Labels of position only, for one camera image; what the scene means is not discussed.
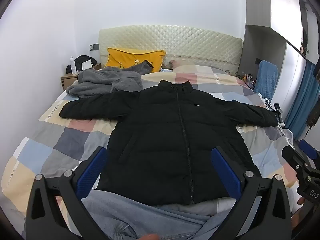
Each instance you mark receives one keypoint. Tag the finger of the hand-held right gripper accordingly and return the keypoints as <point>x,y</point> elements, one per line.
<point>292,156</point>
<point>308,148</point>

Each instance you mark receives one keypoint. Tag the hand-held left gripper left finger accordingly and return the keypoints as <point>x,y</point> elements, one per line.
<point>92,170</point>

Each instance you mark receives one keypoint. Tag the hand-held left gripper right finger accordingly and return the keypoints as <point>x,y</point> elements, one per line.
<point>225,172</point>

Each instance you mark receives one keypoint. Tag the black puffer jacket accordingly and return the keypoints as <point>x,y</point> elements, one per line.
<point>162,130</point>

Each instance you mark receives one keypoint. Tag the person's right hand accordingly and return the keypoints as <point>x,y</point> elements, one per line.
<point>297,221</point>

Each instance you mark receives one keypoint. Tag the person's left hand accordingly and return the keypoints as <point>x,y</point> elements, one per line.
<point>150,237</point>

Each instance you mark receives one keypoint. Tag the bed with checkered duvet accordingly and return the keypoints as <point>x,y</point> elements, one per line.
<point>75,140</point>

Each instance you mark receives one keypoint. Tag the blue curtain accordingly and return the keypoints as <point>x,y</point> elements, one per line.
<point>301,100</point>

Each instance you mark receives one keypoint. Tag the person's blue jeans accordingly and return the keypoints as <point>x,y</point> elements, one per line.
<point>150,217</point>

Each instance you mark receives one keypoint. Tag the blue towel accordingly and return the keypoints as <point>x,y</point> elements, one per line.
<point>266,80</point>

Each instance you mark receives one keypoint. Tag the cluster of small bottles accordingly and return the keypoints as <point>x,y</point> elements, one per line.
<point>248,78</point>

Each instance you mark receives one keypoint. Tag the grey fleece garment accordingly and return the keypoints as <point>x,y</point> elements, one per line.
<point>105,80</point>

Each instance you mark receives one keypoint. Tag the wooden nightstand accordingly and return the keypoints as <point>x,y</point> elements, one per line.
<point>68,80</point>

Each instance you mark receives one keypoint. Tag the white card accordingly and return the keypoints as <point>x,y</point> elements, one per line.
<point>86,65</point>

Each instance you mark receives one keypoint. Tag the clear water bottle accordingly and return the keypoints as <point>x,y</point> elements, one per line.
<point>73,66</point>

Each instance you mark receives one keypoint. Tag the checked pillow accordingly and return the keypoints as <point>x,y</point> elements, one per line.
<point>195,68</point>

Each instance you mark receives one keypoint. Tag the black bag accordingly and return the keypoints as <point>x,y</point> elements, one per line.
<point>82,58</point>

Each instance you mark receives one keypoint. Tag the yellow pillow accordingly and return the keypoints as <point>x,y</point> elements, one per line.
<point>130,57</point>

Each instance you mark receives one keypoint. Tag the grey wardrobe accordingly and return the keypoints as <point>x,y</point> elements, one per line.
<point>282,17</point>

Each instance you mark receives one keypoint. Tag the cream quilted headboard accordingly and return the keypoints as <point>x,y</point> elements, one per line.
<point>187,40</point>

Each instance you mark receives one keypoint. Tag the black camera on stand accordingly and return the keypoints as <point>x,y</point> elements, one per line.
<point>278,108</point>

